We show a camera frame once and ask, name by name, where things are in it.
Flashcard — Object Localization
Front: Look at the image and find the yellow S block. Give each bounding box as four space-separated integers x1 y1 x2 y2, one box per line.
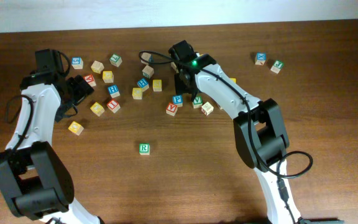
152 80 162 92

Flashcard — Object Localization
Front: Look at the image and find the green R block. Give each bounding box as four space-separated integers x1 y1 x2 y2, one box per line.
139 143 150 155

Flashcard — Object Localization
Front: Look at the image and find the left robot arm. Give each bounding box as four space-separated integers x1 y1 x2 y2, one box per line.
0 49 103 223

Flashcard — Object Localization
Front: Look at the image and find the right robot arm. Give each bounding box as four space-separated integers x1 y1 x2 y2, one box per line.
168 40 305 223

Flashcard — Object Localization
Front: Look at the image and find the red A block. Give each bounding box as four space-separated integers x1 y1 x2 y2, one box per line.
83 74 96 87

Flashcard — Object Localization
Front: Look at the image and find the blue P block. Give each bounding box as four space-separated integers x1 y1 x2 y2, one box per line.
172 95 183 107

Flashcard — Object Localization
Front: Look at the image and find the natural block engraved top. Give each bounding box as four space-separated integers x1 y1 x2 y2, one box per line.
170 62 178 73

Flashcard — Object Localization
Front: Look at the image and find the green V block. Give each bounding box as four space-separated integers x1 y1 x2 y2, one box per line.
192 96 203 109

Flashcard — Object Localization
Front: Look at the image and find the blue block far left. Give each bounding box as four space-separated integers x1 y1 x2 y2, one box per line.
71 57 84 70

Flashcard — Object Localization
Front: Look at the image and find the yellow block lower left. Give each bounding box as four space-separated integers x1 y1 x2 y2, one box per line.
90 102 105 116

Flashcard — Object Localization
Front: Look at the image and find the red V block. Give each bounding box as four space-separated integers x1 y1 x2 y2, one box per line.
165 103 178 116

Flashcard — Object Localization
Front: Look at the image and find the natural wood yellow-edge block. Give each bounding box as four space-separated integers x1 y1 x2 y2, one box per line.
91 60 104 74

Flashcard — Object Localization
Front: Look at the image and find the yellow block upper left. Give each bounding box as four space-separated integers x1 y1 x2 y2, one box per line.
102 70 114 83

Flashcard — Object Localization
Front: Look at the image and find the white red-edge block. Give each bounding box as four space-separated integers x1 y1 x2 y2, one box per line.
201 102 214 116

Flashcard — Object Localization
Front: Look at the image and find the blue H block left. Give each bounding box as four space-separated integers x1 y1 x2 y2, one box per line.
108 85 120 98

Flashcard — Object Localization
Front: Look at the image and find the blue h block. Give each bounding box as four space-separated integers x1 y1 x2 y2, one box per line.
137 78 149 92
108 85 120 98

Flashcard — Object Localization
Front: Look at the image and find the natural block green edge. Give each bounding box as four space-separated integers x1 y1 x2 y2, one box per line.
142 65 154 78

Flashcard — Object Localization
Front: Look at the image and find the yellow block bottom left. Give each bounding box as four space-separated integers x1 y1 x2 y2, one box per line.
68 121 84 136

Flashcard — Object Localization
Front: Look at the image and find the red I block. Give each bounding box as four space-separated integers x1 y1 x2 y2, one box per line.
107 99 121 113

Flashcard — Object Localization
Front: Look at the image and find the blue H block centre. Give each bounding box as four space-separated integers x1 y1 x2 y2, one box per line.
137 78 149 92

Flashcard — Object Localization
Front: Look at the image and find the natural block blue edge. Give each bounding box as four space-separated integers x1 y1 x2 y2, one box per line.
140 52 153 65

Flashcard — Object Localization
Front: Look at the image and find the green L block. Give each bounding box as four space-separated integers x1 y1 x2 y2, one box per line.
109 54 122 67

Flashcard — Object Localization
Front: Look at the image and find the yellow block centre left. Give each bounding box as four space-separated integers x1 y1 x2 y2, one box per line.
132 88 143 100

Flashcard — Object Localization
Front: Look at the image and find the blue X block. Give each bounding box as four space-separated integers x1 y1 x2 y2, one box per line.
255 52 267 65

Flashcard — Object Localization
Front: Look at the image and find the green J block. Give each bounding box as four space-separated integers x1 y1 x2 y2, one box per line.
270 60 284 74

